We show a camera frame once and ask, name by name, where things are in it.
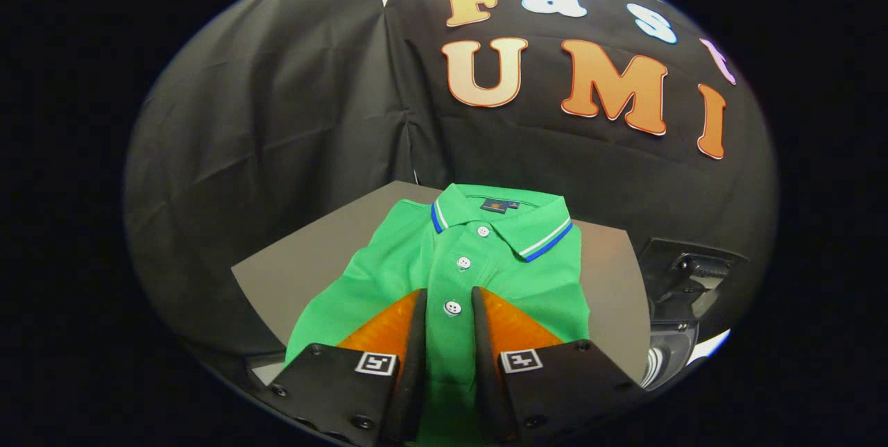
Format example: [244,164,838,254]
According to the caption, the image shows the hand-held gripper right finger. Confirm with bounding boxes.
[472,286,639,445]

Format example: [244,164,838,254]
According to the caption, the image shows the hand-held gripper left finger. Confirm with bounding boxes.
[266,287,429,446]

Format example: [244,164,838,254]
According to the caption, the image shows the green polo shirt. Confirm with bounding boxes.
[284,183,590,446]

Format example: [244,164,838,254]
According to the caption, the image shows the dark glass washing machine lid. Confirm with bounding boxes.
[638,237,750,323]

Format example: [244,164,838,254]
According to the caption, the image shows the white floor board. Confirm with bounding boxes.
[687,329,731,364]

